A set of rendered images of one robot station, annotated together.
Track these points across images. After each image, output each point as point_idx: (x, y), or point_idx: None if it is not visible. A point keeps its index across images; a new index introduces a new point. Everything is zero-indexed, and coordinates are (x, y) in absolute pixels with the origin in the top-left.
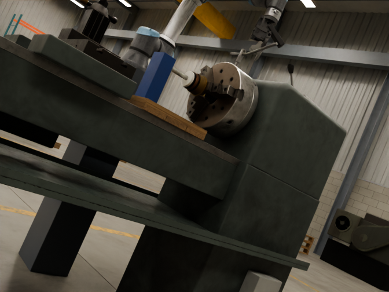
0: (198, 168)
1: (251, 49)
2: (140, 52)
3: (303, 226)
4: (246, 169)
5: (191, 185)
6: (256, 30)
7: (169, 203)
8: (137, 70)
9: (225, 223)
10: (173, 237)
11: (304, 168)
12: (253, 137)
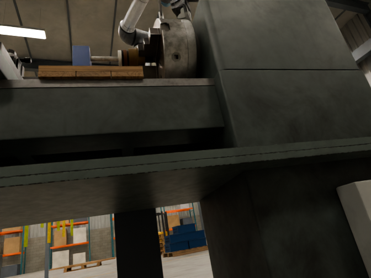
0: (160, 106)
1: (179, 19)
2: None
3: (368, 104)
4: (221, 75)
5: (165, 127)
6: (172, 5)
7: None
8: None
9: (242, 143)
10: (221, 214)
11: (303, 46)
12: (209, 50)
